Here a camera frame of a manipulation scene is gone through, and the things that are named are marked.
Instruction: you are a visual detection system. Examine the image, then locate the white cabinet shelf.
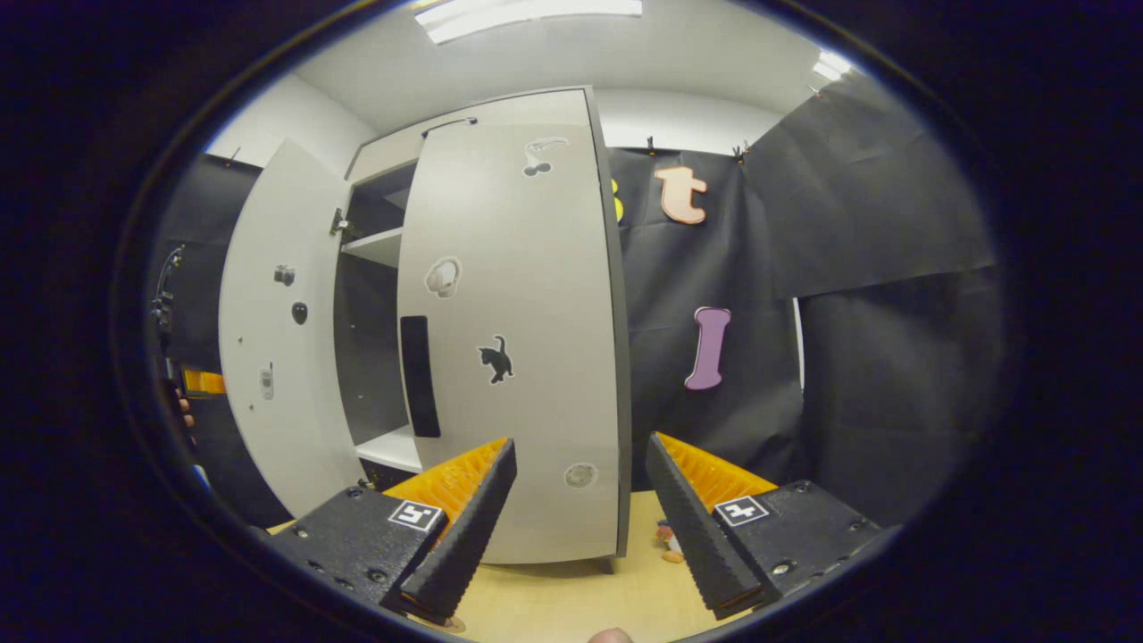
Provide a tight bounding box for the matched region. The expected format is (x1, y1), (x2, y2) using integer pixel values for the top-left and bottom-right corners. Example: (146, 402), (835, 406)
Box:
(340, 227), (405, 269)
(355, 425), (425, 474)

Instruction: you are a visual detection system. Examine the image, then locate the white and grey cabinet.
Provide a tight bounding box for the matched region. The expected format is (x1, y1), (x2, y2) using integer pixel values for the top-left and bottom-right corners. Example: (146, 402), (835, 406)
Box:
(332, 87), (630, 574)

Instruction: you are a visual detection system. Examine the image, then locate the large ceiling light panel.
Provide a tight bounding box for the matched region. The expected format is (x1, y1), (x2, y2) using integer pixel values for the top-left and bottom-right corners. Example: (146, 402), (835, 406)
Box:
(413, 0), (644, 46)

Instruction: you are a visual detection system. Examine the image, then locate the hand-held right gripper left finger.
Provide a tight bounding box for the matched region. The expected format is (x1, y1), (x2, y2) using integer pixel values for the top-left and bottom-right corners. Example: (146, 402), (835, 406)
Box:
(268, 438), (519, 626)

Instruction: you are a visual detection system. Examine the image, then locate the black backdrop cloth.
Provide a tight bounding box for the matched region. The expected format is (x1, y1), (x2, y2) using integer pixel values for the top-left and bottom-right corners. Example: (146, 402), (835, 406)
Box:
(607, 71), (999, 530)
(147, 154), (296, 528)

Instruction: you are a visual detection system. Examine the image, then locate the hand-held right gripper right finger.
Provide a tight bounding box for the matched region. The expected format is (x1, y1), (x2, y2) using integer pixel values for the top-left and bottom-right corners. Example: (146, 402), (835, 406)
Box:
(645, 433), (898, 622)

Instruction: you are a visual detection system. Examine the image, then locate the white cabinet door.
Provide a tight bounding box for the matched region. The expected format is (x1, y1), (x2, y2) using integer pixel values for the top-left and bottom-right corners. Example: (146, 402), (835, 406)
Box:
(396, 116), (632, 565)
(219, 138), (367, 519)

